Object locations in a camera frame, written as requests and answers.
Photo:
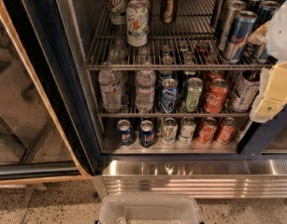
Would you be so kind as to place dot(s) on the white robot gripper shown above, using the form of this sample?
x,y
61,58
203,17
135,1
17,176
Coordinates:
x,y
282,36

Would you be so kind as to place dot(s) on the orange brown soda can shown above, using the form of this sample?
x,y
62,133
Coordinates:
x,y
168,11

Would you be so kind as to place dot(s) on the red bull can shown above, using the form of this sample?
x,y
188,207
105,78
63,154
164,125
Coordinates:
x,y
264,10
231,11
252,5
239,32

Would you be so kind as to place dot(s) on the right front Red Bull can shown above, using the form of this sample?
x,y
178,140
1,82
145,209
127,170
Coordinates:
x,y
264,10

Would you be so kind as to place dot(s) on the red Coca-Cola can middle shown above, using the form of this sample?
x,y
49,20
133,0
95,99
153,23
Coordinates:
x,y
215,95

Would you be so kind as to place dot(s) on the green soda can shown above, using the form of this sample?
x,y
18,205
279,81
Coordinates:
x,y
194,89

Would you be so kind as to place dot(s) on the silver energy can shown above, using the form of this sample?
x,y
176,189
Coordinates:
x,y
216,13
218,29

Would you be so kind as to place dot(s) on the right Coca-Cola can bottom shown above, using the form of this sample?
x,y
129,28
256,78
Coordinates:
x,y
226,131

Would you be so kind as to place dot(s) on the left Coca-Cola can bottom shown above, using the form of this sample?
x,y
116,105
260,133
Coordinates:
x,y
207,130

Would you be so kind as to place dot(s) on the blue Pepsi can middle shelf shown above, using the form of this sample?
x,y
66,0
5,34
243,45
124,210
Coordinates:
x,y
169,95

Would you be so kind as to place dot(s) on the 7up can bottom left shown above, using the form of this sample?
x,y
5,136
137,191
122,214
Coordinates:
x,y
169,131

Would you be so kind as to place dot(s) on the steel fridge base grille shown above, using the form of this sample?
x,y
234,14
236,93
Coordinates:
x,y
196,179

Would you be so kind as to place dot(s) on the front white 7up can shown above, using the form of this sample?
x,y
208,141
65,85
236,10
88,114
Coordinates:
x,y
137,16

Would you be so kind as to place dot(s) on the pepsi can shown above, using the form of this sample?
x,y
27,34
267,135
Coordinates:
x,y
146,133
125,132

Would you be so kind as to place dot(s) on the left Pepsi can bottom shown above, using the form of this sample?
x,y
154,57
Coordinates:
x,y
125,132

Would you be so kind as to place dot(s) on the back left 7up can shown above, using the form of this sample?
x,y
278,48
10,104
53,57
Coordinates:
x,y
117,10

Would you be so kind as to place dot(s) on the glass fridge door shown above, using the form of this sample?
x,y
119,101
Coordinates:
x,y
46,131

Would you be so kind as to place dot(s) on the white labelled bottle right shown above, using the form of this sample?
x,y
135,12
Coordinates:
x,y
245,91

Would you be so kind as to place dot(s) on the right water bottle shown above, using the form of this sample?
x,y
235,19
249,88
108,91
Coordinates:
x,y
145,90

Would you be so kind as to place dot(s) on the water bottle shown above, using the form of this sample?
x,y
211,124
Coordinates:
x,y
110,87
145,90

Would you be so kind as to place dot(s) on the left water bottle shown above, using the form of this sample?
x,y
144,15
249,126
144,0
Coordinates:
x,y
110,87

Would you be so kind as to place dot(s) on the clear plastic bin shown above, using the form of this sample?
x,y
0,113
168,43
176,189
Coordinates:
x,y
148,209

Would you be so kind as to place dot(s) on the top wire shelf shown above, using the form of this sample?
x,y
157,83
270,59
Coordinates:
x,y
191,27

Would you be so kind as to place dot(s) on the wire shelf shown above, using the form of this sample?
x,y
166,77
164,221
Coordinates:
x,y
132,113
191,27

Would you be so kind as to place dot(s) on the middle wire shelf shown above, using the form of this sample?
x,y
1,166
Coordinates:
x,y
132,113

